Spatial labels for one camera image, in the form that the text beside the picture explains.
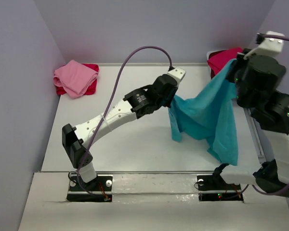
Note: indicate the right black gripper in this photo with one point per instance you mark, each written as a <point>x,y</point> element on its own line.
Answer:
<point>237,66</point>

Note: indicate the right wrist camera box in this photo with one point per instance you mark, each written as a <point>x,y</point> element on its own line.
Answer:
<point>269,44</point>

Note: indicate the magenta t shirt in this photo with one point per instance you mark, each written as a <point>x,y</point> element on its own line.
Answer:
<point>219,59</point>

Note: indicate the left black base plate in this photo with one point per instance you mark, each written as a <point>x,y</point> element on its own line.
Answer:
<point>98,191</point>

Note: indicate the red folded t shirt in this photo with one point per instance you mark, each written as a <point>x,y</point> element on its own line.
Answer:
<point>90,84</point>

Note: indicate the pink folded t shirt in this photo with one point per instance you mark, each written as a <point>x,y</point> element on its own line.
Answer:
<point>73,78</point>

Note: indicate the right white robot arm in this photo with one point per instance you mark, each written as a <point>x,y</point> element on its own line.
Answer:
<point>273,176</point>

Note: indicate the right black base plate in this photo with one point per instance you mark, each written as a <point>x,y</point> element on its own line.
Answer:
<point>211,189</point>

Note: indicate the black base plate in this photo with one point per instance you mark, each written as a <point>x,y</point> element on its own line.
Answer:
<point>211,189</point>
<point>98,191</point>

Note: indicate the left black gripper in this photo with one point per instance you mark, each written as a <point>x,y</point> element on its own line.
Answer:
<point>167,94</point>

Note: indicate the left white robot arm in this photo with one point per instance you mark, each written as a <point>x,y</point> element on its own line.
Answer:
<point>77,140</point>

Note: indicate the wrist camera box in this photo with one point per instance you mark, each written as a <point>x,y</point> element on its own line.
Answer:
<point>177,73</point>
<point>269,44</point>

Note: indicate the turquoise t shirt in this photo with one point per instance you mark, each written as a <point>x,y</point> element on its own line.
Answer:
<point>209,116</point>

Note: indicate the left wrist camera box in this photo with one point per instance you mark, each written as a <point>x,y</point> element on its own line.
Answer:
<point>177,73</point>

